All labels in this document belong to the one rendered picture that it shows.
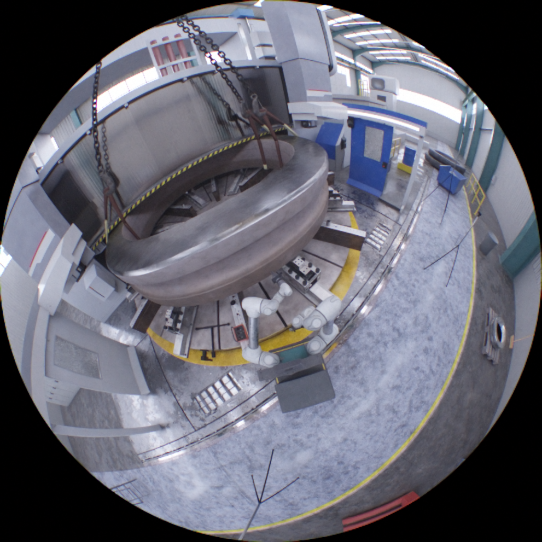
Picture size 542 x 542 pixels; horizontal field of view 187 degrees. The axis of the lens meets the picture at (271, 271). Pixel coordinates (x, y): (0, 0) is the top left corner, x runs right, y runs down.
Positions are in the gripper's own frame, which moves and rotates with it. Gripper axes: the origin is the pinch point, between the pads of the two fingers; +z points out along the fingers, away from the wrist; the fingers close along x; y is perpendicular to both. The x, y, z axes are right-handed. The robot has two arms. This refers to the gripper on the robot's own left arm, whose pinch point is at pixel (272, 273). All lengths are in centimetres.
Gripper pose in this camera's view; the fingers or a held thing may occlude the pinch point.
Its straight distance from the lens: 211.2
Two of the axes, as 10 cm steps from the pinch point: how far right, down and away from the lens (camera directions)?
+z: -5.5, -6.4, 5.4
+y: -1.8, -5.4, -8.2
